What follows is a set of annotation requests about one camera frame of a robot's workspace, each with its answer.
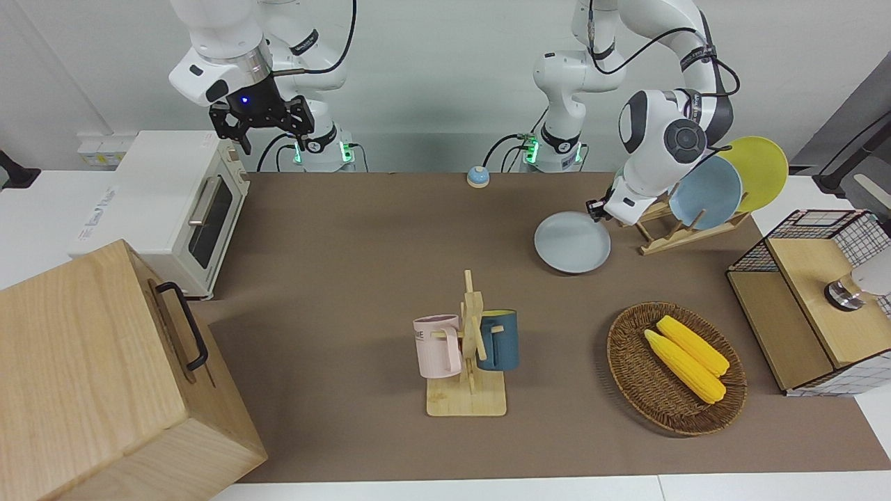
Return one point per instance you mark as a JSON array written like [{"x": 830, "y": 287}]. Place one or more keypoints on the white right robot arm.
[{"x": 223, "y": 35}]

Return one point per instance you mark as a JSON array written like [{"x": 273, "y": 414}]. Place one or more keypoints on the gray plate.
[{"x": 571, "y": 243}]

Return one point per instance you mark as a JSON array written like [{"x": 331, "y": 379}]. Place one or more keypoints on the yellow plate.
[{"x": 762, "y": 167}]

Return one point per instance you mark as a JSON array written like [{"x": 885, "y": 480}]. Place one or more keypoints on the wooden cabinet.
[{"x": 90, "y": 376}]

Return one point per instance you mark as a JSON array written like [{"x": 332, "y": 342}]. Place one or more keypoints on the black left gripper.
[{"x": 597, "y": 205}]

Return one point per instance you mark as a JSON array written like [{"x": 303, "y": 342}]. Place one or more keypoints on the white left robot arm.
[{"x": 654, "y": 132}]

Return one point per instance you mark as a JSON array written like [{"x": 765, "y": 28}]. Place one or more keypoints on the wooden mug tree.
[{"x": 466, "y": 400}]

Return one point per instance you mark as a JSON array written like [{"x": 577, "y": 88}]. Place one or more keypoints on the low wooden plate rack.
[{"x": 686, "y": 236}]

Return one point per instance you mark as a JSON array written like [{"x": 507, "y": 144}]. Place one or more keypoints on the white silver cylindrical device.
[{"x": 870, "y": 275}]

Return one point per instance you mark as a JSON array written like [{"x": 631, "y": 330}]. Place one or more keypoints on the black metal stand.
[{"x": 856, "y": 146}]

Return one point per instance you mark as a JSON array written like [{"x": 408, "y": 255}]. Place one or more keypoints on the white toaster oven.
[{"x": 160, "y": 188}]

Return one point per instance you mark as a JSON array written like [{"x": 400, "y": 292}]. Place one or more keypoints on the yellow corn cob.
[
  {"x": 696, "y": 344},
  {"x": 686, "y": 365}
]

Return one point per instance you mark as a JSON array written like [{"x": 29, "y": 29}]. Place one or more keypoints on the light blue plate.
[{"x": 710, "y": 191}]

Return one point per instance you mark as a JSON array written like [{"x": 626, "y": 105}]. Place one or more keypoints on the pink mug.
[{"x": 435, "y": 348}]

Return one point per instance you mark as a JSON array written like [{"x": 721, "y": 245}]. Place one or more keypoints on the dark blue mug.
[{"x": 502, "y": 341}]

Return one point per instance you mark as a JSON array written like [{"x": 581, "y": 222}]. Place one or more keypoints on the black clamp object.
[{"x": 17, "y": 174}]

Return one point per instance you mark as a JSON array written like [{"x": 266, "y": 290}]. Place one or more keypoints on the round wicker basket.
[{"x": 647, "y": 376}]

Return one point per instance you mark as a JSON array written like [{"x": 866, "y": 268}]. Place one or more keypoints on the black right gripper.
[{"x": 254, "y": 104}]

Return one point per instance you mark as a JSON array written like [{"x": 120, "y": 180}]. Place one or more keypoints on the blue service bell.
[{"x": 477, "y": 177}]

